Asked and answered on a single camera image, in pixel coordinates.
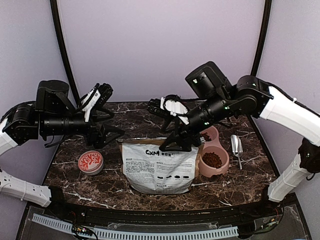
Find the red patterned round tin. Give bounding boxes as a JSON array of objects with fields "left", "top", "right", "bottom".
[{"left": 77, "top": 150, "right": 104, "bottom": 176}]

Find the black frame post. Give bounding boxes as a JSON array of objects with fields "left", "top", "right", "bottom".
[
  {"left": 49, "top": 0, "right": 80, "bottom": 104},
  {"left": 250, "top": 0, "right": 273, "bottom": 77}
]

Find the left black frame post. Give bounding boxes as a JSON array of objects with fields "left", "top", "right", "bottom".
[{"left": 49, "top": 0, "right": 80, "bottom": 104}]

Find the pet food bag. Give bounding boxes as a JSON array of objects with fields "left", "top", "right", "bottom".
[{"left": 117, "top": 137, "right": 203, "bottom": 195}]

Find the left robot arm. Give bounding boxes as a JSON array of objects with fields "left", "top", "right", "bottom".
[{"left": 0, "top": 79, "right": 125, "bottom": 154}]

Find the white slotted cable duct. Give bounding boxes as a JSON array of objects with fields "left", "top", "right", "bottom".
[{"left": 31, "top": 213, "right": 239, "bottom": 240}]

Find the right black frame post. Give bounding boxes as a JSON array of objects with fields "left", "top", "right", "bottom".
[{"left": 250, "top": 0, "right": 273, "bottom": 77}]

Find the pink double pet bowl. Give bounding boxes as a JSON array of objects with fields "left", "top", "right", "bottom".
[{"left": 198, "top": 126, "right": 230, "bottom": 178}]

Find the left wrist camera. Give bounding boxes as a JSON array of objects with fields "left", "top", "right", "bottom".
[{"left": 78, "top": 83, "right": 115, "bottom": 123}]

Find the brown kibble in bowl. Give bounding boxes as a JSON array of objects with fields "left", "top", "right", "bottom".
[{"left": 201, "top": 132, "right": 212, "bottom": 142}]

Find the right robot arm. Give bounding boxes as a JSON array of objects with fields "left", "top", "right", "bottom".
[{"left": 160, "top": 61, "right": 320, "bottom": 217}]

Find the metal scoop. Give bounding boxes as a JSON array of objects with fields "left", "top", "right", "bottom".
[{"left": 230, "top": 134, "right": 243, "bottom": 170}]

